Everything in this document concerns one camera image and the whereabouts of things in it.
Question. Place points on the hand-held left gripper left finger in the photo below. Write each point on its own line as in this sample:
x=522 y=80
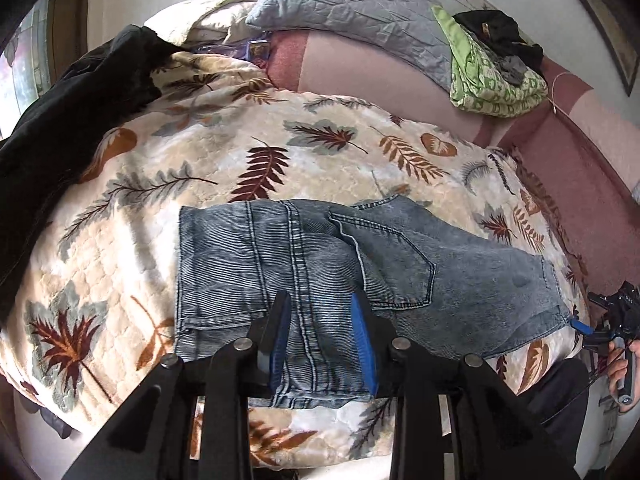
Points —
x=280 y=345

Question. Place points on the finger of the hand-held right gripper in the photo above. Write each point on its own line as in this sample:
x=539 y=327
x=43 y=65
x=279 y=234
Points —
x=580 y=327

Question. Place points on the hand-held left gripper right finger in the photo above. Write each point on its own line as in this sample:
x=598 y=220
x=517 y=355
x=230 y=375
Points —
x=362 y=347

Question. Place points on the blue denim pants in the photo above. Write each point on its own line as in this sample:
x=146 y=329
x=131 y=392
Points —
x=240 y=260

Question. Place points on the person's right hand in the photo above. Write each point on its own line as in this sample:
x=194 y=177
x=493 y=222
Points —
x=616 y=372

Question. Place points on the leaf print blanket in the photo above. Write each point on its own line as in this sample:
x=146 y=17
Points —
x=200 y=135

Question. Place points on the pink bed sheet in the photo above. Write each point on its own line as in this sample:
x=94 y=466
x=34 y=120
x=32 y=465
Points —
x=375 y=90

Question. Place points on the green patterned cloth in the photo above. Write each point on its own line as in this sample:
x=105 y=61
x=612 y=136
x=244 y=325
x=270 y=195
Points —
x=480 y=85

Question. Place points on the small grey cloth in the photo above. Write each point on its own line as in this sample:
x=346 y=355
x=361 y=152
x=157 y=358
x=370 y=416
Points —
x=512 y=67

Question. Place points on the small black cloth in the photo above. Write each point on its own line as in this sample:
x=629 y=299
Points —
x=495 y=30

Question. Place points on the black garment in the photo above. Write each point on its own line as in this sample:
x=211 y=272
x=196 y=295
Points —
x=75 y=110

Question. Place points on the grey quilted pillow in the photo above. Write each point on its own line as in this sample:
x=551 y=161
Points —
x=340 y=15

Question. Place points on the cream pillow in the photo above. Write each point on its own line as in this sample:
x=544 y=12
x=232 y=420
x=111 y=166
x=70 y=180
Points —
x=200 y=20

